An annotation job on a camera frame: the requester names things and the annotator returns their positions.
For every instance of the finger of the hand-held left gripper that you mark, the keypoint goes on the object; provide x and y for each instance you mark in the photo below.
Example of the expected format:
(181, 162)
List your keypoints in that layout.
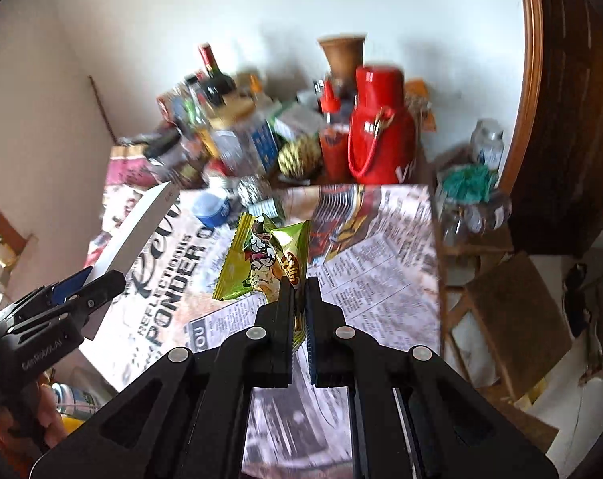
(72, 284)
(104, 284)

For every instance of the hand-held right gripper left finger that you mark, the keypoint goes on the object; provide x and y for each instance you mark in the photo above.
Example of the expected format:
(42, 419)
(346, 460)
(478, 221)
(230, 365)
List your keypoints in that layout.
(284, 319)

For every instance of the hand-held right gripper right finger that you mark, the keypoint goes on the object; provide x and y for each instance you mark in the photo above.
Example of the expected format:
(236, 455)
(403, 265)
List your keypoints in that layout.
(314, 319)

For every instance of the white cardboard box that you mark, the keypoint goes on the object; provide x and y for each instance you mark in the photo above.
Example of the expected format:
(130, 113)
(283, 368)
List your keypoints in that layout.
(137, 229)

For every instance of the green snack packet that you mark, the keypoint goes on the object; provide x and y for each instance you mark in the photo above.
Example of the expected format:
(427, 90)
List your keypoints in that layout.
(251, 259)

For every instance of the blue white round container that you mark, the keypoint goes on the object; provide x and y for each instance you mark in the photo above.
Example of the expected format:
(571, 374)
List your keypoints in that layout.
(211, 209)

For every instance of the person's left hand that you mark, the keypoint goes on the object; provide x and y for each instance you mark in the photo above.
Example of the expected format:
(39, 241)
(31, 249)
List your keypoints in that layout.
(49, 411)

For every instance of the yellow oil bottle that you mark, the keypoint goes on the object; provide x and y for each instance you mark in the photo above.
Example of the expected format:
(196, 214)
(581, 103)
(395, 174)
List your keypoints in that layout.
(4, 254)

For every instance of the newspaper print tablecloth table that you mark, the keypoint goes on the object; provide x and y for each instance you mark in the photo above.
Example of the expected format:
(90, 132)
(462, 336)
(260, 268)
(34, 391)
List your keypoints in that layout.
(381, 259)

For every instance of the crumpled silver foil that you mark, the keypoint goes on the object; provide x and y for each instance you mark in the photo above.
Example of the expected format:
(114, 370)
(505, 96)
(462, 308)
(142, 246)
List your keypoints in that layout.
(253, 190)

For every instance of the dark lid glass jar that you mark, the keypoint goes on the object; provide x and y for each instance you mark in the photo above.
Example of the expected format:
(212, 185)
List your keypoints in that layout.
(181, 164)

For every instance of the yellow green pinecone ornament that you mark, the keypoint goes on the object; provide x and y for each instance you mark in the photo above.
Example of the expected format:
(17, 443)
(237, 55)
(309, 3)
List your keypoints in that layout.
(299, 157)

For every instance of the red sauce bottle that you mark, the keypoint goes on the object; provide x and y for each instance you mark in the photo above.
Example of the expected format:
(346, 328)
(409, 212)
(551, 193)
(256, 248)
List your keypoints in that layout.
(334, 149)

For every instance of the blue white carton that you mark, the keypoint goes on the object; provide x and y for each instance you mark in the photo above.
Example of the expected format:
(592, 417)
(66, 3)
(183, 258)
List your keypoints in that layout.
(263, 145)

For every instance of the thin wooden stick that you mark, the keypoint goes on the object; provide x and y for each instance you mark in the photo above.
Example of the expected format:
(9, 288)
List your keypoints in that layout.
(102, 107)

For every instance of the yellow lid glass jar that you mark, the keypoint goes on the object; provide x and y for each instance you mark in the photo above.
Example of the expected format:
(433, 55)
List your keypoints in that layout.
(231, 144)

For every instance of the small glass jar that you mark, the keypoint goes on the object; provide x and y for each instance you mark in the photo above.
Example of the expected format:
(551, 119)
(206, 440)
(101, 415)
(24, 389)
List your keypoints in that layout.
(476, 219)

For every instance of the low wooden stool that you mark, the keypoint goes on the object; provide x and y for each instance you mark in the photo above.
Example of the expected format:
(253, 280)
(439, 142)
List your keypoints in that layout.
(516, 319)

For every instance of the red thermos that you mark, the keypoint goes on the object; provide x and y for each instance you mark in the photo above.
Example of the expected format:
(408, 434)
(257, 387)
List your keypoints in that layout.
(381, 124)

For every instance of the green mesh cloth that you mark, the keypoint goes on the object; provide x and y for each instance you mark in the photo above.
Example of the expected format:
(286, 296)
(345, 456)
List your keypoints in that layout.
(468, 182)

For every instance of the dark wine bottle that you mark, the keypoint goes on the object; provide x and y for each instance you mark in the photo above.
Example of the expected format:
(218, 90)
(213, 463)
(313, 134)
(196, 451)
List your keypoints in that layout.
(216, 80)

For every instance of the tall clear glass jar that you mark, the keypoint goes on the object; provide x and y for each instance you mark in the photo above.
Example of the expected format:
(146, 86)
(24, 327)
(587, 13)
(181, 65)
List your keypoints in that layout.
(486, 142)

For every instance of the brown clay vase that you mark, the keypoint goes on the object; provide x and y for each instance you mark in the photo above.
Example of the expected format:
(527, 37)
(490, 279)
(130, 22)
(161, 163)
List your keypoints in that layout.
(341, 60)

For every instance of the dark wooden door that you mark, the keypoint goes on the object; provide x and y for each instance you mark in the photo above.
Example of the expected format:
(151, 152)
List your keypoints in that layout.
(571, 110)

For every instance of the brown window frame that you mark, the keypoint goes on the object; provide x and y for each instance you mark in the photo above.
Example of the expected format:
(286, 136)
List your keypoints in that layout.
(7, 222)

